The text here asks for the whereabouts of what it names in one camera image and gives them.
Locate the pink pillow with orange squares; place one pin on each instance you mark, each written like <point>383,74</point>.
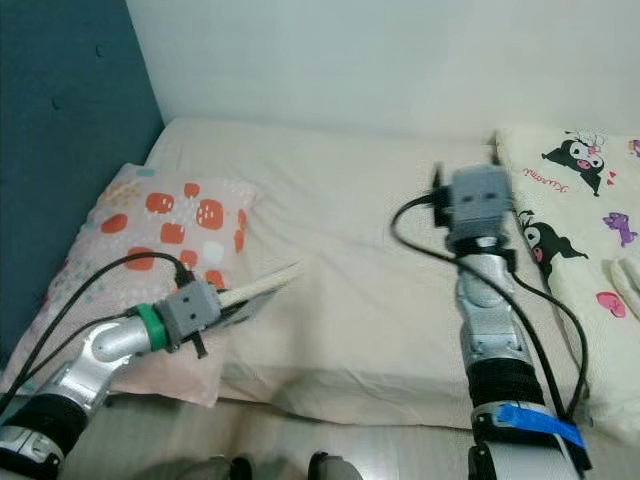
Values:
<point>130,230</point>

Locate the mattress with white sheet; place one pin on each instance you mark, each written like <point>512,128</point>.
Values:
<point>350,250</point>

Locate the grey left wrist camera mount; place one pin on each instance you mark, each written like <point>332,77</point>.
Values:
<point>192,312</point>

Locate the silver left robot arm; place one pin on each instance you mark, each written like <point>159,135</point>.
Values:
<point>90,370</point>

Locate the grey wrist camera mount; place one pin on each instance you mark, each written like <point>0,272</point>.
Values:
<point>192,312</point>
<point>480,198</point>

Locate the robot right leg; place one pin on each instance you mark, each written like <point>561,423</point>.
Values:
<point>335,468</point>

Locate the cream cartoon print quilt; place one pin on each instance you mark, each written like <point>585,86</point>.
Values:
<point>580,200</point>

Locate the robot leg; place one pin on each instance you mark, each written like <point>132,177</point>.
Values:
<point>335,468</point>
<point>220,470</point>

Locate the robot left leg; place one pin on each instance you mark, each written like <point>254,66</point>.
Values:
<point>220,470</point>

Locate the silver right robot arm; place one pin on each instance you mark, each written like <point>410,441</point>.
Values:
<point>495,330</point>

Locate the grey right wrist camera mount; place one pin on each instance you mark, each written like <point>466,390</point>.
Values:
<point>480,198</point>

